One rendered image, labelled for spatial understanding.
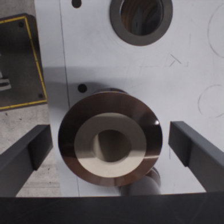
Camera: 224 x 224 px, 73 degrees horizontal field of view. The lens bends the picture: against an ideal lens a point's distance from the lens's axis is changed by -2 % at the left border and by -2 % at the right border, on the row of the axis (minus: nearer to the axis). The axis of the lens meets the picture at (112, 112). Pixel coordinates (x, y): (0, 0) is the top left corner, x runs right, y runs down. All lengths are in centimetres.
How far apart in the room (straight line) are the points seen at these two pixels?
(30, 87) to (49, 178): 120
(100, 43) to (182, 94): 14
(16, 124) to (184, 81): 188
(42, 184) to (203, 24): 223
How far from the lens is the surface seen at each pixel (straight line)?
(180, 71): 26
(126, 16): 55
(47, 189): 234
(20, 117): 194
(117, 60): 24
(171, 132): 16
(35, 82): 142
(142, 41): 24
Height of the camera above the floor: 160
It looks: 74 degrees down
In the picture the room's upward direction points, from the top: 178 degrees clockwise
